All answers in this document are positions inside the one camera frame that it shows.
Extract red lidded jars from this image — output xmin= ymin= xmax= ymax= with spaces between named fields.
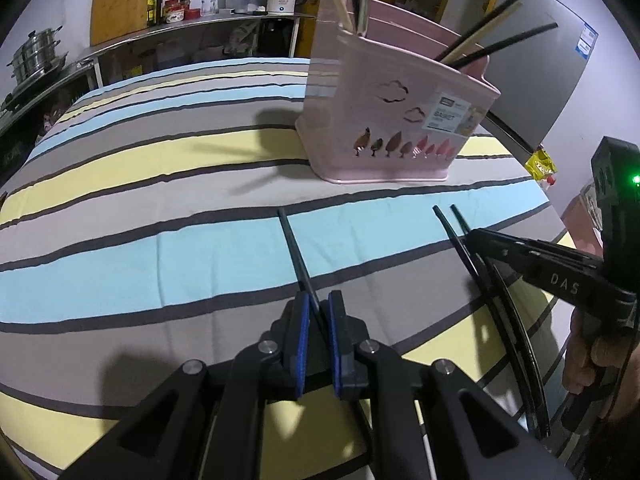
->
xmin=164 ymin=0 xmax=201 ymax=24

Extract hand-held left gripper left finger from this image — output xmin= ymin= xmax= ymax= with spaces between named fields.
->
xmin=60 ymin=292 xmax=313 ymax=480

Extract grey refrigerator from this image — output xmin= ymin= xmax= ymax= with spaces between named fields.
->
xmin=482 ymin=0 xmax=600 ymax=153

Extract striped tablecloth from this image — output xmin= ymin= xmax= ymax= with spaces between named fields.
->
xmin=0 ymin=56 xmax=576 ymax=480

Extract yellow snack bag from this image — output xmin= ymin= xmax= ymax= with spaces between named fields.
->
xmin=526 ymin=147 xmax=558 ymax=184

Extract steel steamer pot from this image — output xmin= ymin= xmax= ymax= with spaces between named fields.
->
xmin=6 ymin=27 xmax=69 ymax=86

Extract person's right hand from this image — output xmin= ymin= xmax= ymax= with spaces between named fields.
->
xmin=562 ymin=310 xmax=640 ymax=421

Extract steel kitchen counter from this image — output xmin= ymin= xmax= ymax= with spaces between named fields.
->
xmin=0 ymin=10 xmax=318 ymax=171

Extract wooden cutting board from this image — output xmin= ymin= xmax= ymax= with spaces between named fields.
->
xmin=90 ymin=0 xmax=152 ymax=46

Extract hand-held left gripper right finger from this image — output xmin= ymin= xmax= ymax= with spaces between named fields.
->
xmin=327 ymin=290 xmax=576 ymax=480

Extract pink utensil basket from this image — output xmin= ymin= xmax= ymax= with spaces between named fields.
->
xmin=295 ymin=0 xmax=502 ymax=183

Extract black cooktop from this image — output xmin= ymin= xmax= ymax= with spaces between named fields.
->
xmin=0 ymin=77 xmax=76 ymax=112

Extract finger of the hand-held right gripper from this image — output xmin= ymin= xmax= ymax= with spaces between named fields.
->
xmin=467 ymin=228 xmax=592 ymax=277
xmin=515 ymin=239 xmax=607 ymax=268

